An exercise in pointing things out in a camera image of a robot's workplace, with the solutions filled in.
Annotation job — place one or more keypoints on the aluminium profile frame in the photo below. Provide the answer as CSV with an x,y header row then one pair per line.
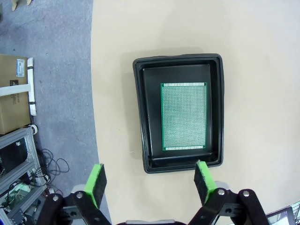
x,y
25,145

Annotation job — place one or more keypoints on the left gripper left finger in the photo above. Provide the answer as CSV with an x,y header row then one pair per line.
x,y
93,187

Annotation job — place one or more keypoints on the black plastic ESD tray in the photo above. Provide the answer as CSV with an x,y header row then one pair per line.
x,y
147,117

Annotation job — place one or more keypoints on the large cardboard box with label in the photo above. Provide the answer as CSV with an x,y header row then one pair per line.
x,y
10,112

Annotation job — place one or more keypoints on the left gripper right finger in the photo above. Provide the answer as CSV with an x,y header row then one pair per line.
x,y
206,185

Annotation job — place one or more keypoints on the white horizontal bar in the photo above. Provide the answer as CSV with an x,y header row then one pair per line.
x,y
14,89

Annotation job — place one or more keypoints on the green perforated circuit board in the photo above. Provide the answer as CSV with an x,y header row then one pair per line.
x,y
184,117

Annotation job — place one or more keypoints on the dark framed monitor screen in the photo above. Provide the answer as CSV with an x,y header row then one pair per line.
x,y
284,215

